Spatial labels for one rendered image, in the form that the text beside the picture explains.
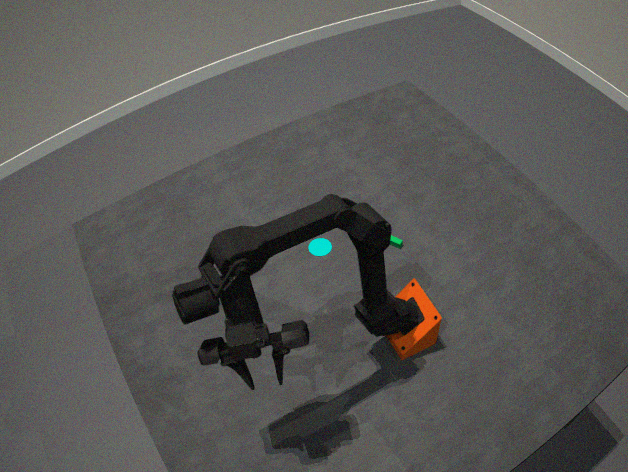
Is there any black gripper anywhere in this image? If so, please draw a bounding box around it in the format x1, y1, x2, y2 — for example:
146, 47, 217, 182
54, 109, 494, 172
197, 300, 309, 390

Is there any green rectangular block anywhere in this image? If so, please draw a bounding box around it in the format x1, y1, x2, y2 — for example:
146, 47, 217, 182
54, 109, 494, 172
390, 235, 403, 249

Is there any cyan flat circle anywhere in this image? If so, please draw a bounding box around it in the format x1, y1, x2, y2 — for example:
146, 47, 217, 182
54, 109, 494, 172
308, 238, 332, 256

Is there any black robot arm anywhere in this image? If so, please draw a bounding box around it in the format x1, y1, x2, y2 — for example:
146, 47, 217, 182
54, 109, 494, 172
172, 194, 425, 362

